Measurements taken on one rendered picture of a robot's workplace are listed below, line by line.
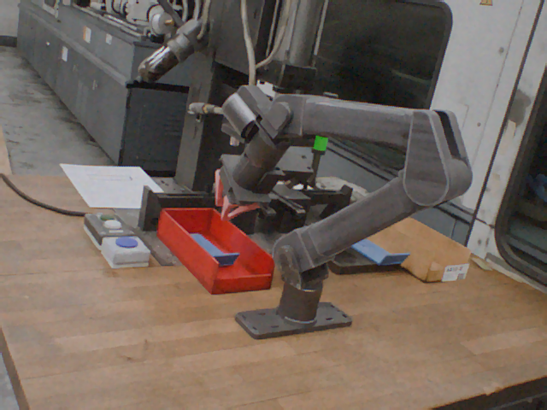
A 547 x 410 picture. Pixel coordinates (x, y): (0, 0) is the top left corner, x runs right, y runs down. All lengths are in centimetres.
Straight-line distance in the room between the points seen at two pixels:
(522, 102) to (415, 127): 80
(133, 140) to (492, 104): 317
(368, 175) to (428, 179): 121
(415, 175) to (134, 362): 45
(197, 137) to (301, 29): 41
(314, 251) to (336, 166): 124
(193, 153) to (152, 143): 298
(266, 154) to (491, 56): 92
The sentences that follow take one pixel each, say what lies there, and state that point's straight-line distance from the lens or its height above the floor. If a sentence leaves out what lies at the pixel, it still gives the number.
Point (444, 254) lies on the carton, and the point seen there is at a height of 93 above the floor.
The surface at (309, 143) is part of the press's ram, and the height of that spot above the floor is 111.
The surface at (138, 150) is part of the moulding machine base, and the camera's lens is 452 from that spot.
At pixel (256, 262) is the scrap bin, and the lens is 116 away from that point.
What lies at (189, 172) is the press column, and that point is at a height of 94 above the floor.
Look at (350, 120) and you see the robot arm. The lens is 91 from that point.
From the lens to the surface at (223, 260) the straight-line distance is 117.
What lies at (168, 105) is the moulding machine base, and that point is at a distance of 451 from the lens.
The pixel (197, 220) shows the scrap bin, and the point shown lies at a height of 93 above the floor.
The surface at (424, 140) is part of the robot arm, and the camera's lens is 83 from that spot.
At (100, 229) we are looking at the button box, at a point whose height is 93.
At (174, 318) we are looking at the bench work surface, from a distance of 99.
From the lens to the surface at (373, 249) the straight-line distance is 138.
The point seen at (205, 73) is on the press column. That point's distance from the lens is 153.
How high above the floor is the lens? 138
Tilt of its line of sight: 18 degrees down
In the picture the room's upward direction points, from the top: 12 degrees clockwise
